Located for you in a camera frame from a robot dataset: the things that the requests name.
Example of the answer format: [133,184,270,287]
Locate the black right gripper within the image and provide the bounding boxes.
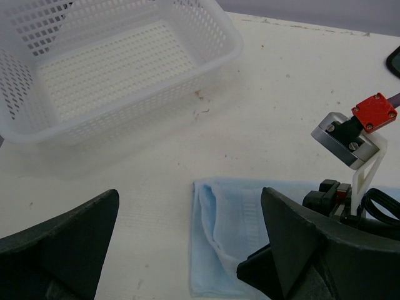
[302,179,399,241]

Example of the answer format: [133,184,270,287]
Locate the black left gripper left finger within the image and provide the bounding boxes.
[1,189,119,299]

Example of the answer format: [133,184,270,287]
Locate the red cable connector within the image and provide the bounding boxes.
[352,92,398,134]

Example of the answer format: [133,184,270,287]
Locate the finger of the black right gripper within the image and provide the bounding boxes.
[236,244,283,299]

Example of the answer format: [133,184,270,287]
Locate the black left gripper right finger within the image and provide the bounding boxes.
[261,187,399,299]

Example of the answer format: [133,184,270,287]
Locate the light blue towel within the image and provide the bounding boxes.
[190,178,331,299]

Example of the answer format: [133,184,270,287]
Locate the white perforated plastic basket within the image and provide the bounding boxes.
[1,1,244,145]

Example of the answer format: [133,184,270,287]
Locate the dark grey purple cloth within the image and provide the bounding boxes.
[386,47,400,79]

